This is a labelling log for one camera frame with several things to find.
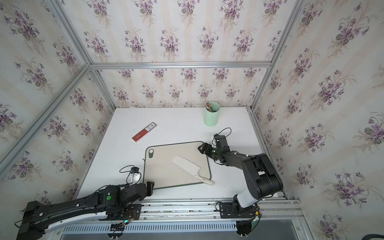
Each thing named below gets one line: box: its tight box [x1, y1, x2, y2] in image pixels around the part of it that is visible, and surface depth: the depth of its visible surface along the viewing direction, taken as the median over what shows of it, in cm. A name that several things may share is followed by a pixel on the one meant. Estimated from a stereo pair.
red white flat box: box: [131, 122, 158, 143], surface depth 106 cm
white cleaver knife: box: [172, 155, 214, 186], surface depth 90 cm
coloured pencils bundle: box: [205, 101, 213, 113], surface depth 100 cm
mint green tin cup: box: [204, 102, 221, 127], surface depth 106 cm
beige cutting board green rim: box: [143, 141, 211, 190], surface depth 92 cm
